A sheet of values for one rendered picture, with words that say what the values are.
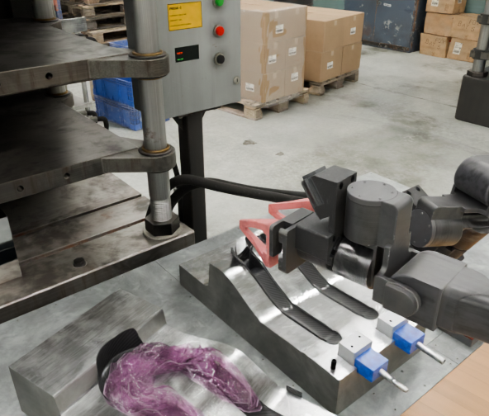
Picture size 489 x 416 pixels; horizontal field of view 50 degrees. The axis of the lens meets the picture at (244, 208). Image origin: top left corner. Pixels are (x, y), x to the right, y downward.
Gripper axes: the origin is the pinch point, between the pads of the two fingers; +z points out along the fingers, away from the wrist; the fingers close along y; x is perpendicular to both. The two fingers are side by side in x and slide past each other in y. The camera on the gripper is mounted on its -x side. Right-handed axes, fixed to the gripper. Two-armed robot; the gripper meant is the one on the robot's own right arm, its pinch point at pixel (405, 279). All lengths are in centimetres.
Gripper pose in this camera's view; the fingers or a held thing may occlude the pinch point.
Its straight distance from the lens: 98.3
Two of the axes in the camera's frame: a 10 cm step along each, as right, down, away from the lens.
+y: -7.7, 3.0, -5.6
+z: -3.2, 5.8, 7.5
